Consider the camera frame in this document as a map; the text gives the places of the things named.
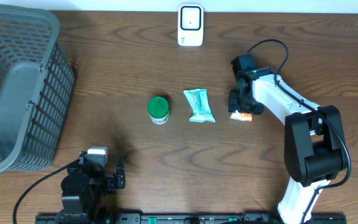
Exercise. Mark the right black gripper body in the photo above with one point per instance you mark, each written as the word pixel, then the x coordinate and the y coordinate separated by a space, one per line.
pixel 243 102

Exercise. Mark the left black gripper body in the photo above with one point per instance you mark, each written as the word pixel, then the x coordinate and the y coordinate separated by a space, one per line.
pixel 110 183

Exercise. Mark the orange small carton box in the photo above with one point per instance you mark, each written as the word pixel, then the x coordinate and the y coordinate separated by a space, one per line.
pixel 241 116

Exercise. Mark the teal snack packet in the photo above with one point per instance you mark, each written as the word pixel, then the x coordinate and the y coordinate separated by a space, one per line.
pixel 198 100

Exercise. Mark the green lid jar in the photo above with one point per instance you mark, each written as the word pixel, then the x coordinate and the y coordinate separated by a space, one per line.
pixel 158 110

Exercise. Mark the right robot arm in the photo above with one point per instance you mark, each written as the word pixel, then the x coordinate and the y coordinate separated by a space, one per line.
pixel 314 145

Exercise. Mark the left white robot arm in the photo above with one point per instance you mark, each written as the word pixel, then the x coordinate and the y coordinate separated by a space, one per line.
pixel 84 188

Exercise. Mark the grey plastic basket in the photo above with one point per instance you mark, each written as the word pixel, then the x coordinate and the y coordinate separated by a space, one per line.
pixel 36 87

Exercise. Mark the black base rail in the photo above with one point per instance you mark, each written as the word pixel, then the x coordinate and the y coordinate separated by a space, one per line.
pixel 136 218

